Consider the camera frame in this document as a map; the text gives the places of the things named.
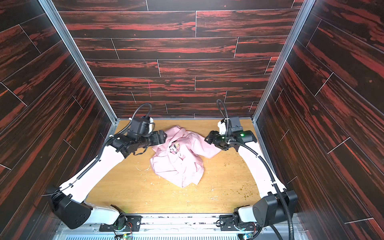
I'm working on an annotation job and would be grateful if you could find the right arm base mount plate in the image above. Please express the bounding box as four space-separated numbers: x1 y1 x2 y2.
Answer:
216 215 259 232

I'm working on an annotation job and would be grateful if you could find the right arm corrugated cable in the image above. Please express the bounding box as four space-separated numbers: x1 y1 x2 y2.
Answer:
215 99 296 240

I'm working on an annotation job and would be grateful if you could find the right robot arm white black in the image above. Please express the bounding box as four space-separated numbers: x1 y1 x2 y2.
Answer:
205 131 298 229

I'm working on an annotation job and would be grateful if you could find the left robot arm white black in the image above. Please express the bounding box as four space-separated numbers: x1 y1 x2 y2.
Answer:
47 131 167 231

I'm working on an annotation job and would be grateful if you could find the pink zip jacket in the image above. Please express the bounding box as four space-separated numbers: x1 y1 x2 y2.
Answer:
150 126 221 188

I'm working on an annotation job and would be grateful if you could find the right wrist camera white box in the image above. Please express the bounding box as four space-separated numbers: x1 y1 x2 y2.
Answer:
218 117 243 136

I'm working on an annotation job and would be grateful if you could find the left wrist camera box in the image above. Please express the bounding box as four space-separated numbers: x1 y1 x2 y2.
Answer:
127 117 155 136

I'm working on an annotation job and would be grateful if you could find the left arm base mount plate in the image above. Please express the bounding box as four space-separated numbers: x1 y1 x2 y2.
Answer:
99 215 143 233

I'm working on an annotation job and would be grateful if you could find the aluminium front rail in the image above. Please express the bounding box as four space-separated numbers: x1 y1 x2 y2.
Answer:
53 213 310 240

